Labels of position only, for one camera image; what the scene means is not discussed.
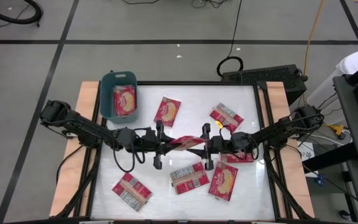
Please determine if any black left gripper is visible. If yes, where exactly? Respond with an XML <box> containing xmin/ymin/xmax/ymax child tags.
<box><xmin>136</xmin><ymin>120</ymin><xmax>180</xmax><ymax>170</ymax></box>

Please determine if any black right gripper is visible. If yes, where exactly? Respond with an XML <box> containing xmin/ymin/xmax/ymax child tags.
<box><xmin>186</xmin><ymin>123</ymin><xmax>233</xmax><ymax>171</ymax></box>

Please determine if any red microwave popcorn bag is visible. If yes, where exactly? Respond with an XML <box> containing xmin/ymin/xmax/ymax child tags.
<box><xmin>169</xmin><ymin>161</ymin><xmax>210</xmax><ymax>196</ymax></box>
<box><xmin>208</xmin><ymin>161</ymin><xmax>239</xmax><ymax>202</ymax></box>
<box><xmin>153</xmin><ymin>95</ymin><xmax>182</xmax><ymax>128</ymax></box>
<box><xmin>209</xmin><ymin>102</ymin><xmax>245</xmax><ymax>134</ymax></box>
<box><xmin>111</xmin><ymin>172</ymin><xmax>154</xmax><ymax>212</ymax></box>
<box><xmin>168</xmin><ymin>135</ymin><xmax>206</xmax><ymax>151</ymax></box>
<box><xmin>221</xmin><ymin>151</ymin><xmax>255</xmax><ymax>164</ymax></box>
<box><xmin>112</xmin><ymin>85</ymin><xmax>137</xmax><ymax>118</ymax></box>

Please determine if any teal plastic basket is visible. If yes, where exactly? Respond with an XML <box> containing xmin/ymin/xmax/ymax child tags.
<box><xmin>99</xmin><ymin>70</ymin><xmax>139</xmax><ymax>124</ymax></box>

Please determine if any plywood side board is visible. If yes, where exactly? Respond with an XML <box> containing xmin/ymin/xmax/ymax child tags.
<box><xmin>48</xmin><ymin>81</ymin><xmax>101</xmax><ymax>218</ymax></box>
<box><xmin>265</xmin><ymin>81</ymin><xmax>316</xmax><ymax>218</ymax></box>

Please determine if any black computer case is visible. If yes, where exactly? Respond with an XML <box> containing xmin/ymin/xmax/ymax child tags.
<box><xmin>221</xmin><ymin>64</ymin><xmax>308</xmax><ymax>106</ymax></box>

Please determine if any white paper sheet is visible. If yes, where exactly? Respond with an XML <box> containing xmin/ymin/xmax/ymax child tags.
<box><xmin>297</xmin><ymin>141</ymin><xmax>316</xmax><ymax>162</ymax></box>

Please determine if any yellow power plug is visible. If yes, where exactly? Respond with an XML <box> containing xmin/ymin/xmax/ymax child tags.
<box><xmin>323</xmin><ymin>123</ymin><xmax>347</xmax><ymax>140</ymax></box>

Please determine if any white plastic bin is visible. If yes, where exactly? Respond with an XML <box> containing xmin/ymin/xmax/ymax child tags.
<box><xmin>306</xmin><ymin>50</ymin><xmax>358</xmax><ymax>110</ymax></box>

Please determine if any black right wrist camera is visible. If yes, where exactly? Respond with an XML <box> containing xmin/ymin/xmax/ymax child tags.
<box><xmin>213</xmin><ymin>136</ymin><xmax>229</xmax><ymax>150</ymax></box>

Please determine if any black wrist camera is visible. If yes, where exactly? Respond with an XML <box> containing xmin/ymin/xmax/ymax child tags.
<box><xmin>213</xmin><ymin>136</ymin><xmax>229</xmax><ymax>150</ymax></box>
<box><xmin>142</xmin><ymin>126</ymin><xmax>157</xmax><ymax>141</ymax></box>

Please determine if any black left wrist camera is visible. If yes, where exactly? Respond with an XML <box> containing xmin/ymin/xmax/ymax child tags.
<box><xmin>142</xmin><ymin>126</ymin><xmax>157</xmax><ymax>141</ymax></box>

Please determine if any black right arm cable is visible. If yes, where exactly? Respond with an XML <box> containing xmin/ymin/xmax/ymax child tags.
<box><xmin>219</xmin><ymin>124</ymin><xmax>260</xmax><ymax>162</ymax></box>

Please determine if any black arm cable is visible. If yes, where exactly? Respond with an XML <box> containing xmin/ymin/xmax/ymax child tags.
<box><xmin>112</xmin><ymin>126</ymin><xmax>147</xmax><ymax>174</ymax></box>
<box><xmin>219</xmin><ymin>124</ymin><xmax>260</xmax><ymax>162</ymax></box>

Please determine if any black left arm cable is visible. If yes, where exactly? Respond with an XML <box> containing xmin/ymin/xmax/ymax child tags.
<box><xmin>112</xmin><ymin>126</ymin><xmax>147</xmax><ymax>174</ymax></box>

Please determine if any black coiled cable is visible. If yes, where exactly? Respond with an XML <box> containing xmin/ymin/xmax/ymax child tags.
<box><xmin>216</xmin><ymin>0</ymin><xmax>245</xmax><ymax>78</ymax></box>

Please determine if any black hose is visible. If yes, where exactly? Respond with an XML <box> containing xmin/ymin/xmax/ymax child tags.
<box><xmin>0</xmin><ymin>0</ymin><xmax>43</xmax><ymax>26</ymax></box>

